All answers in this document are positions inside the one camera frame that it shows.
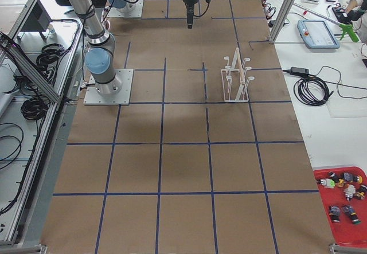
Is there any white wire cup rack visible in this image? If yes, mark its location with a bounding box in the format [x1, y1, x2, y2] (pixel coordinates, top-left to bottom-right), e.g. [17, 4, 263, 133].
[221, 48, 255, 103]

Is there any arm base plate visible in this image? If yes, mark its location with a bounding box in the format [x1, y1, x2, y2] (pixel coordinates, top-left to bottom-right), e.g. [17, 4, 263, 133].
[107, 0, 144, 18]
[84, 69, 134, 105]

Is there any red parts tray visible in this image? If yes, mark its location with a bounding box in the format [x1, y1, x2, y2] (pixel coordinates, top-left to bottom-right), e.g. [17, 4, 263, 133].
[314, 166, 366, 248]

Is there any black power adapter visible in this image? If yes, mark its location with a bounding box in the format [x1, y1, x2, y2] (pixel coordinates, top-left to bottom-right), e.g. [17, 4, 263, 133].
[283, 67, 309, 77]

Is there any aluminium frame post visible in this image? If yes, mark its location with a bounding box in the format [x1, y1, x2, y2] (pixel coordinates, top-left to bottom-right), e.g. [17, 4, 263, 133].
[268, 0, 295, 44]

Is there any green handled tool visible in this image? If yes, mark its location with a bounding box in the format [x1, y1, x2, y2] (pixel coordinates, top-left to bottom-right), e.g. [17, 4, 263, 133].
[339, 23, 359, 42]

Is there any coiled black cable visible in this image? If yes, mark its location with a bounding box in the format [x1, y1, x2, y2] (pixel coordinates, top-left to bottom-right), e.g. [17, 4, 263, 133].
[294, 76, 334, 107]

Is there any blue teach pendant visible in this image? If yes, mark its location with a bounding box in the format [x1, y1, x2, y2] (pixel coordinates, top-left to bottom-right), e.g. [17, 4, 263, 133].
[297, 19, 340, 50]

